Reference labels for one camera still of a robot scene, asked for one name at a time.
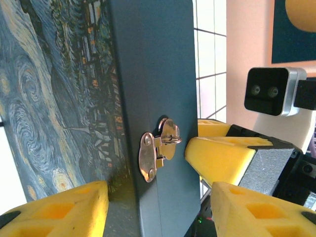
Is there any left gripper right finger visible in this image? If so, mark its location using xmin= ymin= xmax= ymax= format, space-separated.
xmin=209 ymin=182 xmax=316 ymax=237

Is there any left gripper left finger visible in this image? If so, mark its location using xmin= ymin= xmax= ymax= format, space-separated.
xmin=0 ymin=180 xmax=109 ymax=237

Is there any small silver key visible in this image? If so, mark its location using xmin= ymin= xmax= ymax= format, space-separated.
xmin=158 ymin=118 xmax=183 ymax=161

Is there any starry night painted box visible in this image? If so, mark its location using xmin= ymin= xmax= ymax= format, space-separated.
xmin=0 ymin=0 xmax=202 ymax=237

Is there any silver metal box latch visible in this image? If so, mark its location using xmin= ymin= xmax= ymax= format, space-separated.
xmin=138 ymin=132 xmax=165 ymax=184

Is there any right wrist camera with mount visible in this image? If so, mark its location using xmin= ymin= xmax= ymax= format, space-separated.
xmin=243 ymin=66 xmax=316 ymax=154

